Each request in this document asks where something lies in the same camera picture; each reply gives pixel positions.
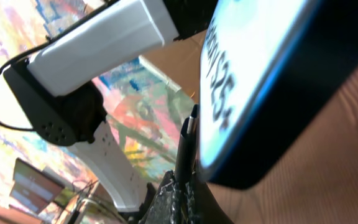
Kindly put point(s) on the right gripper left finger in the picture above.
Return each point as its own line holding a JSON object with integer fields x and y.
{"x": 166, "y": 205}

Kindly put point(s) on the blue screen Galaxy smartphone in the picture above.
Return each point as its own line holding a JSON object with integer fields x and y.
{"x": 266, "y": 70}

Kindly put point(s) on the brown shelf in background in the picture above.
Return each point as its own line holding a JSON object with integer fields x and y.
{"x": 32, "y": 188}

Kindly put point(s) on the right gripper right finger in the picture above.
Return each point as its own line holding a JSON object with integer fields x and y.
{"x": 201, "y": 205}

